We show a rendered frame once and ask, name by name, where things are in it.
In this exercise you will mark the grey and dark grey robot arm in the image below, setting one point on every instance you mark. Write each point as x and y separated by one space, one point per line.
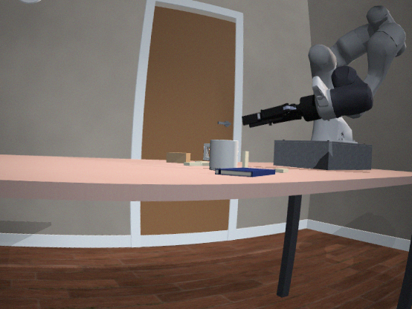
349 95

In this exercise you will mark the dark blue rectangular pad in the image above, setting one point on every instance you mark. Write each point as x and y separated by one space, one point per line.
244 172

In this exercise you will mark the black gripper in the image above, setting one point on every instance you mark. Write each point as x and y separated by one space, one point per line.
282 113

